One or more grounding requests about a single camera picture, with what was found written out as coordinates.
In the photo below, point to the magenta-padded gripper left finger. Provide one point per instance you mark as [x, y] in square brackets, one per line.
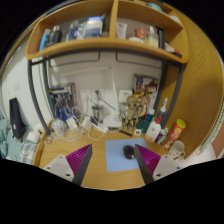
[62, 166]

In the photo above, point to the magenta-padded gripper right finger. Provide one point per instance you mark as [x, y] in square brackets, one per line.
[164, 166]

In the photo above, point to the black computer mouse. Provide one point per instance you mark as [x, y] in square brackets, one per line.
[128, 152]

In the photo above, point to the light blue mouse pad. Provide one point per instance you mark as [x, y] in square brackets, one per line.
[115, 156]

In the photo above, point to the white mug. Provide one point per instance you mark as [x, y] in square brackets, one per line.
[176, 150]

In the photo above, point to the red chips can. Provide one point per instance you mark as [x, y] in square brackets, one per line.
[175, 133]

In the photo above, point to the white lotion bottle red pump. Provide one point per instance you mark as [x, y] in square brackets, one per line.
[153, 131]

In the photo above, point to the clear plastic cup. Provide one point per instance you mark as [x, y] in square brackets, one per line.
[58, 126]

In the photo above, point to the small white clock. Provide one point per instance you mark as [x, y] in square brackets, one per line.
[137, 132]

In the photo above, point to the white charger block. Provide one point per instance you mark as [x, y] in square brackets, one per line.
[71, 123]

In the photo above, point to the round green tin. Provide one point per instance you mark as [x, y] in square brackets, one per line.
[142, 126]

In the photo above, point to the black ruler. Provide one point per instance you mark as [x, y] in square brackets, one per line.
[125, 132]

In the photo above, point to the blue capped bottle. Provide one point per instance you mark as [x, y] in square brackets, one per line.
[150, 115]

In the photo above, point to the white power strip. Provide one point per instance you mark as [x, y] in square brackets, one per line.
[99, 127]

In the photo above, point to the spray bottle blue tip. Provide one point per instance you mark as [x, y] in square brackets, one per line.
[162, 111]

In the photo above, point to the teal bedding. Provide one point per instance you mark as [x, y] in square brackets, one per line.
[8, 143]

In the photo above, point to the brown tree figure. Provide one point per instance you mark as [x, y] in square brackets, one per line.
[130, 111]

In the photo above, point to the black bag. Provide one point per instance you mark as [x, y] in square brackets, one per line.
[16, 118]

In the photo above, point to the blue robot model kit box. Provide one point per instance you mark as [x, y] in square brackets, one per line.
[61, 98]

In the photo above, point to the colourful printed box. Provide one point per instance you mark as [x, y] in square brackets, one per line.
[146, 83]

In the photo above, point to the wooden shelf unit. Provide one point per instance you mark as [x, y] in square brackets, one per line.
[110, 43]

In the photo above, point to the grey metal shelf frame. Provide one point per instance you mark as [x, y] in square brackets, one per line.
[36, 100]

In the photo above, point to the white wall socket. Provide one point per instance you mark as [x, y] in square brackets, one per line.
[98, 94]
[85, 94]

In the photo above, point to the white wall panel box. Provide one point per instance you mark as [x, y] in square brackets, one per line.
[125, 96]

